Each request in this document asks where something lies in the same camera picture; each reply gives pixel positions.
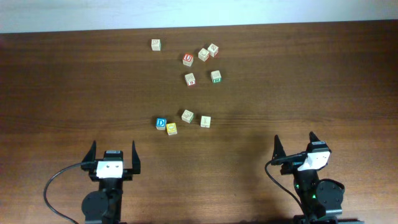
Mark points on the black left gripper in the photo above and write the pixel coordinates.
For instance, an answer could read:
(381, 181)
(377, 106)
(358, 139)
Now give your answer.
(87, 162)

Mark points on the blue D wooden block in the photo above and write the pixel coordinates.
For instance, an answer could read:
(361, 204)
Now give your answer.
(161, 123)

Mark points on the elephant picture wooden block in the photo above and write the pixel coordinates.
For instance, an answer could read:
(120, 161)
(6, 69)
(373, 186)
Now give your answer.
(187, 116)

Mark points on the letter I wooden block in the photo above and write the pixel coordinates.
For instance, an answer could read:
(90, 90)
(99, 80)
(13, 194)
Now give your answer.
(205, 121)

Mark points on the wooden block beside U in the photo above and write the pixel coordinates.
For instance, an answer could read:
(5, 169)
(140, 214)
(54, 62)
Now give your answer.
(203, 54)

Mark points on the yellow O wooden block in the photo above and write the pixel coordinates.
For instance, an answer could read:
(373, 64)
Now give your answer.
(171, 128)

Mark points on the plain wooden block far left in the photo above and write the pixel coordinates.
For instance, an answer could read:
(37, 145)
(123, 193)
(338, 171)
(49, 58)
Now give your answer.
(156, 44)

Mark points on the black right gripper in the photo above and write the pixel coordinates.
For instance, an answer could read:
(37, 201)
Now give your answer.
(291, 164)

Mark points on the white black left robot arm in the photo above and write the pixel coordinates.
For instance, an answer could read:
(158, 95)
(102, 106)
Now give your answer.
(104, 205)

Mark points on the wooden block red side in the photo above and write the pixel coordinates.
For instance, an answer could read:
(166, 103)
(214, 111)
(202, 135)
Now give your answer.
(213, 50)

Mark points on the wooden block red front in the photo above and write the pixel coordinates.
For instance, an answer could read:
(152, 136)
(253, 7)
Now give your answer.
(190, 79)

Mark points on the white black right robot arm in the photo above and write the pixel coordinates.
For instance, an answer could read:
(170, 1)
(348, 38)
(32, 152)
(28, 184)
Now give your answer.
(319, 199)

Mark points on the wooden block green front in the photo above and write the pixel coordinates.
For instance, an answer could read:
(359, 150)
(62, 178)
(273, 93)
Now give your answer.
(216, 76)

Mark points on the red U wooden block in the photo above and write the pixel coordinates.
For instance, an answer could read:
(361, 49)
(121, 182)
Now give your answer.
(187, 60)

